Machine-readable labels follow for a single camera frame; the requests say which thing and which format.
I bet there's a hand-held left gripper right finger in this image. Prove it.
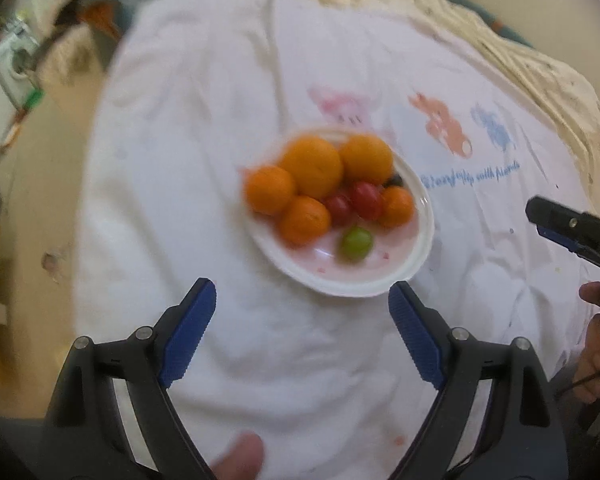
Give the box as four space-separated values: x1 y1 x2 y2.
387 281 570 480

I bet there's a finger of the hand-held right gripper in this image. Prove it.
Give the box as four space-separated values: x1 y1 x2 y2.
525 197 600 273

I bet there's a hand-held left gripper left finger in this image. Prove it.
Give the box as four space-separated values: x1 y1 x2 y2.
39 277 217 480

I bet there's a white plate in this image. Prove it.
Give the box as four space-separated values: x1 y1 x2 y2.
244 127 436 298

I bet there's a green grape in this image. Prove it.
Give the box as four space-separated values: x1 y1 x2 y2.
340 226 373 262

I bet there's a small orange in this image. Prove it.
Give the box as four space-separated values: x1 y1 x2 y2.
279 196 332 247
377 186 415 228
244 166 298 217

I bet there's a large red cherry tomato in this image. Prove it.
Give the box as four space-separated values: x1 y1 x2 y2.
349 181 385 221

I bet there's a small red cherry tomato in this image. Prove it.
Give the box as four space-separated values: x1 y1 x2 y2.
324 194 353 226

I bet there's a person's right hand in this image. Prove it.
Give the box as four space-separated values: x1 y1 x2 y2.
577 281 600 405

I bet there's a white animal-print blanket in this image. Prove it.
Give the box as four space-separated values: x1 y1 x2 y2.
75 0 600 480

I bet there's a pale yellow blanket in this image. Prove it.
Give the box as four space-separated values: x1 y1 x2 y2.
230 0 600 191

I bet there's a large orange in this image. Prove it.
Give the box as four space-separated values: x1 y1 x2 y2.
279 136 344 200
339 134 395 186

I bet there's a teal mattress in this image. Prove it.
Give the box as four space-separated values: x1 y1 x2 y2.
447 0 531 47

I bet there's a black cable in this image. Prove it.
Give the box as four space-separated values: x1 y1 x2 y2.
552 367 600 402

